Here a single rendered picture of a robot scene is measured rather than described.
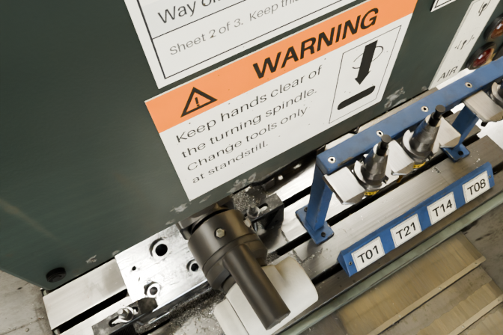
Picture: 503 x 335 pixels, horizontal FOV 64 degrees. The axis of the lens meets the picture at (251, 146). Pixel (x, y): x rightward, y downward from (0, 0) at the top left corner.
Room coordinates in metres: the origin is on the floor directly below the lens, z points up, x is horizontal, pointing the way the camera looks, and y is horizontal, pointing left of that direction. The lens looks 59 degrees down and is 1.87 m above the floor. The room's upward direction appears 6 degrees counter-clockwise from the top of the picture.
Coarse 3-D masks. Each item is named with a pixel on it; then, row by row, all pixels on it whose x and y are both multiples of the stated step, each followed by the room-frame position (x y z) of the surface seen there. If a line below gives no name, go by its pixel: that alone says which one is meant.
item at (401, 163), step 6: (390, 144) 0.37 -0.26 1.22; (396, 144) 0.37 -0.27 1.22; (390, 150) 0.36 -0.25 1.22; (396, 150) 0.36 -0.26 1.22; (402, 150) 0.36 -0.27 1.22; (390, 156) 0.35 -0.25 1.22; (396, 156) 0.34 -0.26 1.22; (402, 156) 0.34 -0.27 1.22; (408, 156) 0.34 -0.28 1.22; (390, 162) 0.33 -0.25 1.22; (396, 162) 0.33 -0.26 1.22; (402, 162) 0.33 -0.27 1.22; (408, 162) 0.33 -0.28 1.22; (414, 162) 0.33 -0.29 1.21; (396, 168) 0.32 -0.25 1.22; (402, 168) 0.32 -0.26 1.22; (408, 168) 0.32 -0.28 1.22; (396, 174) 0.31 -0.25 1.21; (402, 174) 0.31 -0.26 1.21
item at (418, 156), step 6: (408, 132) 0.39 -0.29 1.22; (408, 138) 0.37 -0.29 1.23; (402, 144) 0.37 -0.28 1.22; (408, 144) 0.36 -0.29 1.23; (438, 144) 0.36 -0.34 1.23; (408, 150) 0.35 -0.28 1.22; (414, 150) 0.35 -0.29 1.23; (432, 150) 0.34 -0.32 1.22; (414, 156) 0.34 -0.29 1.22; (420, 156) 0.34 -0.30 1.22; (426, 156) 0.34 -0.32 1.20; (432, 156) 0.34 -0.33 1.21; (420, 162) 0.33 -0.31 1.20
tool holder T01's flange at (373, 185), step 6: (354, 168) 0.32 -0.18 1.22; (390, 168) 0.32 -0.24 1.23; (360, 174) 0.31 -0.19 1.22; (390, 174) 0.31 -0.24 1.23; (360, 180) 0.30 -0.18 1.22; (366, 180) 0.30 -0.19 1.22; (372, 180) 0.30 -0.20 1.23; (378, 180) 0.30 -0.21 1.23; (384, 180) 0.30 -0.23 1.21; (366, 186) 0.29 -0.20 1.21; (372, 186) 0.29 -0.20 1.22; (378, 186) 0.29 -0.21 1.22
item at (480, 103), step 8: (472, 96) 0.46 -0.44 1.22; (480, 96) 0.46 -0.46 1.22; (488, 96) 0.46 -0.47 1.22; (464, 104) 0.45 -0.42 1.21; (472, 104) 0.44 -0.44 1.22; (480, 104) 0.44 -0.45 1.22; (488, 104) 0.44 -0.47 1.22; (496, 104) 0.44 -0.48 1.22; (480, 112) 0.42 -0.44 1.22; (488, 112) 0.42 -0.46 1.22; (496, 112) 0.42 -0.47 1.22; (488, 120) 0.40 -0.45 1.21; (496, 120) 0.40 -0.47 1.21
